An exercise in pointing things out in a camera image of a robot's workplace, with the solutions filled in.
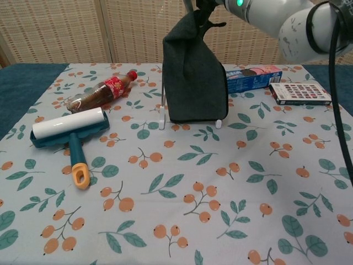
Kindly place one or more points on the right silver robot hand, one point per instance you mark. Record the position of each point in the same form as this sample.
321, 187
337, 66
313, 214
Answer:
205, 5

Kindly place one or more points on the blue cloth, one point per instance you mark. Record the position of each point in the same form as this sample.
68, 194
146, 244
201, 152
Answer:
193, 77

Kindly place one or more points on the cola bottle with red cap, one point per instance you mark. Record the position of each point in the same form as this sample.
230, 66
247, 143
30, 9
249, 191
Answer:
107, 89

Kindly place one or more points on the teal lint roller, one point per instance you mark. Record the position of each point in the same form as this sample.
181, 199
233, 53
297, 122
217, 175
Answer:
69, 124

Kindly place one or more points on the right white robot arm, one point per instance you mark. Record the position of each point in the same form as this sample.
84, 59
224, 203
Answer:
295, 30

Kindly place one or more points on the blue pink cookie box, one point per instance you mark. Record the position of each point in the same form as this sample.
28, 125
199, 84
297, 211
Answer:
253, 78

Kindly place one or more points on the flat box with colour grid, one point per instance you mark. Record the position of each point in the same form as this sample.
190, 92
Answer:
300, 94

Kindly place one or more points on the floral patterned tablecloth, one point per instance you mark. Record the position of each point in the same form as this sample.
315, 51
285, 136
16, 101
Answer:
176, 171

